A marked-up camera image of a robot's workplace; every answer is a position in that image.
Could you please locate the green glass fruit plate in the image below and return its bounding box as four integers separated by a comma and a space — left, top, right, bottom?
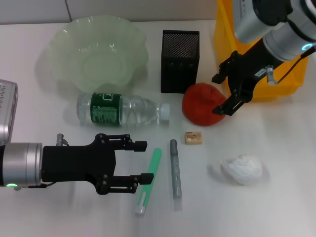
37, 15, 150, 94

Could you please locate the clear green-label water bottle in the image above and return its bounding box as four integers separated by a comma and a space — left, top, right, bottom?
76, 91, 171, 128

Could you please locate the black mesh pen holder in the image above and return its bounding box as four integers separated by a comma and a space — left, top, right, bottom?
160, 29, 200, 94

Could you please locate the gripper cable with plug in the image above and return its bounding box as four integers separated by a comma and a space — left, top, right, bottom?
265, 45, 316, 86
13, 133, 69, 191

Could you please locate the white paper ball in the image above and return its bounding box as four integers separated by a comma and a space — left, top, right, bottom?
220, 153, 263, 186

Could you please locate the yellow plastic bin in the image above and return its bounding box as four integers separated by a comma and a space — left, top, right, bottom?
213, 0, 309, 101

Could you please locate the beige eraser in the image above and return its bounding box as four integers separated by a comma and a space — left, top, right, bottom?
184, 131, 204, 145

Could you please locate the green pen in sleeve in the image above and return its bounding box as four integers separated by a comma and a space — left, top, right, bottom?
134, 147, 162, 216

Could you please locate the left gripper cable with plug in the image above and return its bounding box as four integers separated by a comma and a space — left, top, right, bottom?
13, 133, 69, 191

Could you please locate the right gripper cable with plug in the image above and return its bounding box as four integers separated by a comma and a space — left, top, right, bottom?
265, 45, 316, 86

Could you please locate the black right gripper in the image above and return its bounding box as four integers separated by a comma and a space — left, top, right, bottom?
211, 38, 282, 117

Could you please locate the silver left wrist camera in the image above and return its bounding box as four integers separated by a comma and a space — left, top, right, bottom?
0, 79, 19, 147

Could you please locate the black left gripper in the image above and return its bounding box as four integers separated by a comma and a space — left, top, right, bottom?
41, 133, 155, 196

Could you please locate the grey marker pen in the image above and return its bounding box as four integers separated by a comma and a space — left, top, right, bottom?
169, 139, 184, 211

